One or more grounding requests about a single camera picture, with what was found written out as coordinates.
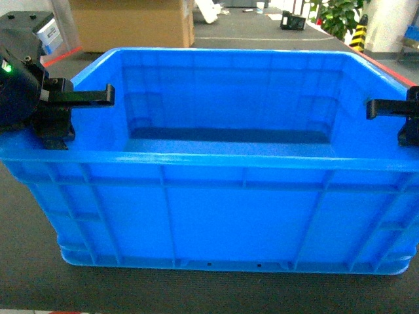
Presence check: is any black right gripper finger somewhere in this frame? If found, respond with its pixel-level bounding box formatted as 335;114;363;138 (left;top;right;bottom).
397;117;419;147
366;99;418;120

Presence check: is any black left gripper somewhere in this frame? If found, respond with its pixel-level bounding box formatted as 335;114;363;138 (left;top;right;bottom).
1;55;115;150

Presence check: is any large blue plastic crate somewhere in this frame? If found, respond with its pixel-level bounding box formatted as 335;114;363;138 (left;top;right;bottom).
1;48;418;275

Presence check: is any large brown cardboard box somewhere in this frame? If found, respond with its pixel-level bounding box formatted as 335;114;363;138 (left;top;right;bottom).
69;1;194;52

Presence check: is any small black device box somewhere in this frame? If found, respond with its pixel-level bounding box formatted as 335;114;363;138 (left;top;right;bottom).
280;10;306;31

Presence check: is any yellow black striped bollard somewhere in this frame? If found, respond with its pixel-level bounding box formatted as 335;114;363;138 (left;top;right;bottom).
349;14;369;53

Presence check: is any green potted plant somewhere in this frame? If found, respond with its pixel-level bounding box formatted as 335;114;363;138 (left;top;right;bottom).
306;0;370;41

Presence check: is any white cup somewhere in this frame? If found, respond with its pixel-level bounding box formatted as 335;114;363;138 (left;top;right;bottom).
256;1;264;14

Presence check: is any white foam piece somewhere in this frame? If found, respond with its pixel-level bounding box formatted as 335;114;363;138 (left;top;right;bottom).
194;0;223;24

